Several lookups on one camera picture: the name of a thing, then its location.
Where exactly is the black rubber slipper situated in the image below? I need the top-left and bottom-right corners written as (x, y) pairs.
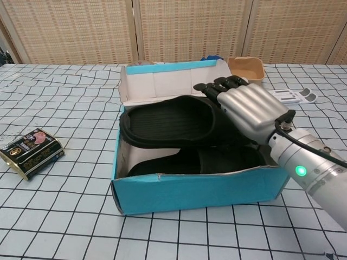
top-left (119, 95), bottom-right (261, 149)
top-left (127, 146), bottom-right (268, 177)

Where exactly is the white black checkered tablecloth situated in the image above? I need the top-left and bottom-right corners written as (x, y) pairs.
top-left (0, 63), bottom-right (347, 260)

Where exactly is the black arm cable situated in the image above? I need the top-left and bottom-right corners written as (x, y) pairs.
top-left (273, 109), bottom-right (347, 167)

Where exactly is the bamboo folding screen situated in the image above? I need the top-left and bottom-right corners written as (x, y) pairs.
top-left (0, 0), bottom-right (347, 66)

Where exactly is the tan plastic bowl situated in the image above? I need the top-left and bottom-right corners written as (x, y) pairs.
top-left (227, 56), bottom-right (265, 86)

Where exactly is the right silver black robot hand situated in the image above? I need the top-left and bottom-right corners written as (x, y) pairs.
top-left (193, 75), bottom-right (290, 145)

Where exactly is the black luncheon meat can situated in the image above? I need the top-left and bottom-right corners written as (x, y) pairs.
top-left (0, 128), bottom-right (65, 181)

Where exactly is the white flat plastic tray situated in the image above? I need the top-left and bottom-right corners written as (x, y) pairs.
top-left (269, 88), bottom-right (318, 106)

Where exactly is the blue cardboard shoe box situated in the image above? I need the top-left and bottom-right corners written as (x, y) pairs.
top-left (111, 59), bottom-right (290, 216)

